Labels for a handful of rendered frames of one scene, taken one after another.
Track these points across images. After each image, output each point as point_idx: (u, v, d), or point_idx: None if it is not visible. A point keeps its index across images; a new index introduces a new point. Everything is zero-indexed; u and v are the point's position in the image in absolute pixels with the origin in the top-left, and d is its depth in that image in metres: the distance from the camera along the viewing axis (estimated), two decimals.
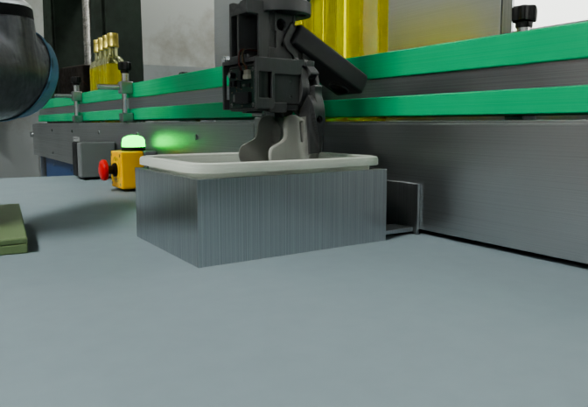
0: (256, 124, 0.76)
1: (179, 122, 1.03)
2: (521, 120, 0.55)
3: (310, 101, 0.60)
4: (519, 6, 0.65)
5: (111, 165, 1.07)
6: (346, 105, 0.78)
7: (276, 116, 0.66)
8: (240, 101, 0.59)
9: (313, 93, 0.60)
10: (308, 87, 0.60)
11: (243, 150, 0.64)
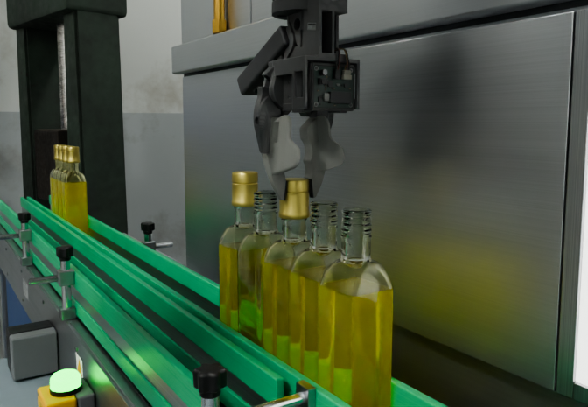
0: None
1: (120, 372, 0.80)
2: None
3: None
4: None
5: None
6: None
7: (279, 116, 0.62)
8: (339, 101, 0.58)
9: None
10: None
11: (297, 152, 0.59)
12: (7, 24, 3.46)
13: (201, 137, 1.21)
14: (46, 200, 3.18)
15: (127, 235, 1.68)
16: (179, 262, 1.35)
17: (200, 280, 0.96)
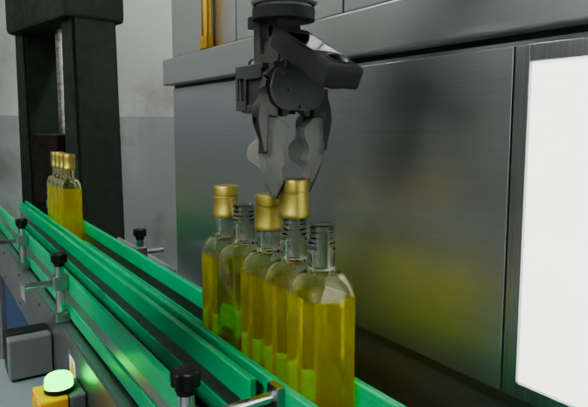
0: None
1: (109, 373, 0.85)
2: None
3: (255, 102, 0.62)
4: None
5: None
6: None
7: (307, 116, 0.66)
8: None
9: (259, 94, 0.62)
10: (263, 87, 0.62)
11: (290, 148, 0.70)
12: (6, 30, 3.51)
13: (191, 147, 1.26)
14: (45, 203, 3.23)
15: (121, 239, 1.73)
16: (171, 266, 1.40)
17: (187, 285, 1.01)
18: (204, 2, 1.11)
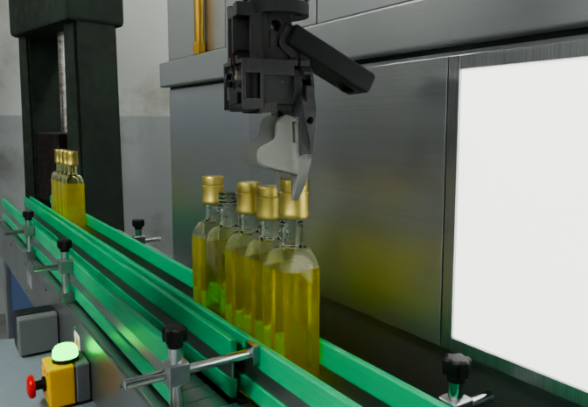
0: None
1: (110, 342, 0.95)
2: None
3: (301, 101, 0.60)
4: (451, 356, 0.57)
5: (39, 381, 0.99)
6: (271, 403, 0.70)
7: (280, 116, 0.66)
8: (233, 102, 0.61)
9: (305, 94, 0.60)
10: (301, 87, 0.60)
11: (245, 150, 0.65)
12: (10, 32, 3.62)
13: (185, 144, 1.37)
14: (47, 200, 3.34)
15: (121, 231, 1.84)
16: (167, 255, 1.51)
17: (181, 268, 1.12)
18: (196, 11, 1.22)
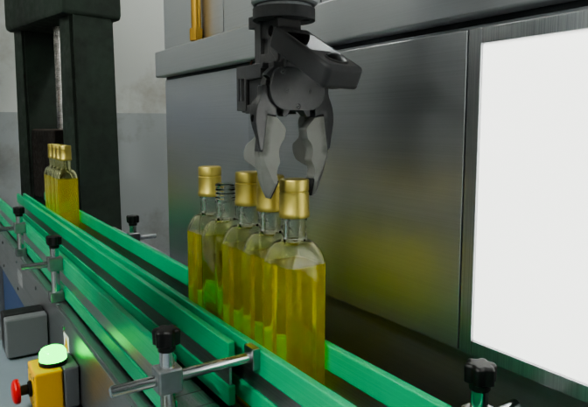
0: None
1: (101, 345, 0.89)
2: None
3: (255, 101, 0.62)
4: (473, 361, 0.51)
5: (25, 385, 0.93)
6: None
7: (309, 116, 0.66)
8: None
9: (259, 93, 0.62)
10: (263, 87, 0.62)
11: (294, 147, 0.70)
12: (5, 27, 3.56)
13: (182, 136, 1.31)
14: (43, 198, 3.28)
15: (116, 228, 1.78)
16: (164, 252, 1.45)
17: (177, 266, 1.06)
18: None
